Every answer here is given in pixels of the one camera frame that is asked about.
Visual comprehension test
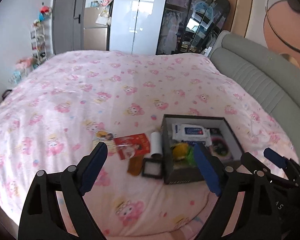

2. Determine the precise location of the white blue wet wipes pack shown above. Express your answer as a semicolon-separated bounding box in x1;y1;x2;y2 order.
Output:
172;123;212;147

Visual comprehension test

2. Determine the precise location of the green yellow corn package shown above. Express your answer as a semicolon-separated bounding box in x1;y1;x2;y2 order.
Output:
170;142;197;166

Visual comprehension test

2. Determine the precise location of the grey padded headboard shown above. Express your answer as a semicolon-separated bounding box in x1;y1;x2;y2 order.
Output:
209;31;300;153

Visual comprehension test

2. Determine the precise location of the black cardboard storage box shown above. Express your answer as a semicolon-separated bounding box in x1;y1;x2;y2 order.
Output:
161;114;244;185

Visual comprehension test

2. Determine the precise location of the white paper roll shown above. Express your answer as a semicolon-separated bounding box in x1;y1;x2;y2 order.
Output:
150;132;163;158

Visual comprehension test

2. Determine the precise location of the yellow orange printed card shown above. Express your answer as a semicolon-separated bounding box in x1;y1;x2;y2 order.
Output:
91;130;117;156

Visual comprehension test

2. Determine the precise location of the brown wooden comb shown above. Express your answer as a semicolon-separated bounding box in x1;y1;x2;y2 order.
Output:
127;155;144;177

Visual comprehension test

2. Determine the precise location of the red snack packet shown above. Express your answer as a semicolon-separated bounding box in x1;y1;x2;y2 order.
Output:
114;133;150;160

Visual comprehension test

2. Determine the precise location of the pink cartoon print bedspread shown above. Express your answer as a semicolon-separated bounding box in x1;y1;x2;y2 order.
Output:
0;51;298;239

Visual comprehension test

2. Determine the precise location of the pink plush toys pile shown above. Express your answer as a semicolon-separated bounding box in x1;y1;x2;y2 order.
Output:
15;56;37;70

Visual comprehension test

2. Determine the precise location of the dark glass display cabinet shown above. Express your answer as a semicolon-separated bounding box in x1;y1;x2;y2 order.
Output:
157;0;213;55

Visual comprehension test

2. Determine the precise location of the white storage rack shelf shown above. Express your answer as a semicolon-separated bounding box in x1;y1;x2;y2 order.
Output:
30;23;47;64

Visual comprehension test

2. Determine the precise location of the white glossy wardrobe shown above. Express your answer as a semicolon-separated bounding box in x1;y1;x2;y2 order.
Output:
109;0;166;55

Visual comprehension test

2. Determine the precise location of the grey door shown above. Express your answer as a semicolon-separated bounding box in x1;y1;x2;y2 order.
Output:
51;0;86;55

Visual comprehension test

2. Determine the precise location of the small black picture frame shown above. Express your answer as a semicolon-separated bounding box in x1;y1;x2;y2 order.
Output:
141;158;163;180

